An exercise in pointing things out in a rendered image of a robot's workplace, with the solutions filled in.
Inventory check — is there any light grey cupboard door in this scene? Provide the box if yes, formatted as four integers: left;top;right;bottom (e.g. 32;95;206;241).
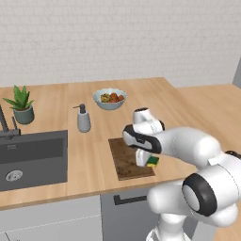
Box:
0;215;104;241

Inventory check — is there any dark grey sink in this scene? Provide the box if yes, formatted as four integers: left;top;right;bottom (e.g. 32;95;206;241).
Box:
0;129;70;193

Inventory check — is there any grey dishwasher front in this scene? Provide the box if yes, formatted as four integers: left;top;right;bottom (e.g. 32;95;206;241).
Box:
100;185;164;241

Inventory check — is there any dark grey tap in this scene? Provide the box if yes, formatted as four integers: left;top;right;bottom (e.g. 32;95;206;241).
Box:
0;104;22;141

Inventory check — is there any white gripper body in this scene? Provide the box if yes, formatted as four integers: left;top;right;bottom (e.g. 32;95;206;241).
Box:
135;148;153;169

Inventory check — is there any yellow and green sponge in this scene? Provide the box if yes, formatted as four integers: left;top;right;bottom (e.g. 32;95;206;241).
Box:
146;155;160;169

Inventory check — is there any black dishwasher handle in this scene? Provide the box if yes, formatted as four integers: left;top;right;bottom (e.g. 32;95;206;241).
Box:
113;194;149;207

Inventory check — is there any light grey drawer front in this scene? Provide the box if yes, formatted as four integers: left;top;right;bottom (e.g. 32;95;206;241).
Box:
0;195;103;233

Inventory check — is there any red fruit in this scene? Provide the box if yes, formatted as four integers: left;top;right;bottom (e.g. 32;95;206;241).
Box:
109;92;125;104

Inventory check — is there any brown wooden cutting board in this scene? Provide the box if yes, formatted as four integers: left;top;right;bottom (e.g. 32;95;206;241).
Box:
107;137;157;182

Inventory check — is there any green and yellow fruit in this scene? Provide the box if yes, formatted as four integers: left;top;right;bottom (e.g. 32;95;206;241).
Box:
100;93;111;104

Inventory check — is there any grey soap dispenser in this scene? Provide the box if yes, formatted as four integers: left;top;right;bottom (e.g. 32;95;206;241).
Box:
72;103;92;134

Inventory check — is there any green plant in grey pot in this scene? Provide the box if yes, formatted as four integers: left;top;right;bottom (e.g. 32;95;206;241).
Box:
2;85;36;126

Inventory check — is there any pale blue bowl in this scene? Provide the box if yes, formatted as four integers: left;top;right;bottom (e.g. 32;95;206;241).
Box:
92;88;128;111

